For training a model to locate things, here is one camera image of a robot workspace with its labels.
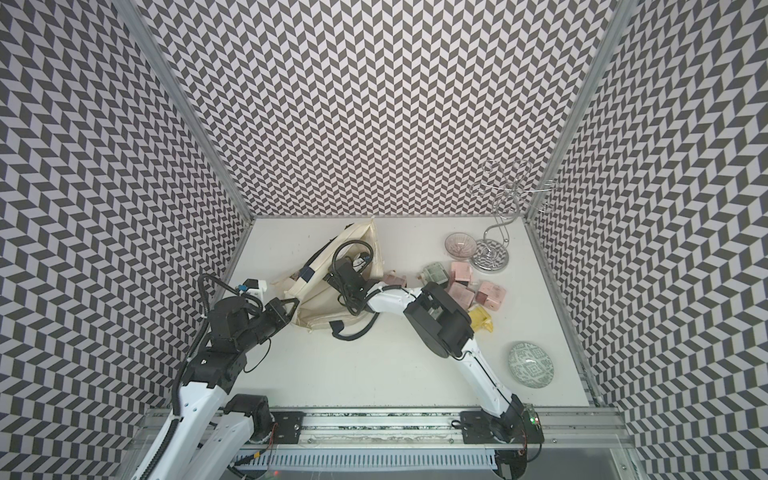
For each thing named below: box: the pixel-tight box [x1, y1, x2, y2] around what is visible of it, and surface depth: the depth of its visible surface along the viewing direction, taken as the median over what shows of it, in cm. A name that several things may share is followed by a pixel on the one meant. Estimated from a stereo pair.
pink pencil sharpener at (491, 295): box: [476, 281, 507, 311], surface depth 93 cm
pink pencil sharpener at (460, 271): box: [450, 261, 472, 285], surface depth 98 cm
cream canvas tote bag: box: [273, 217, 384, 332], surface depth 85 cm
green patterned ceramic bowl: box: [508, 342, 555, 389], surface depth 83 cm
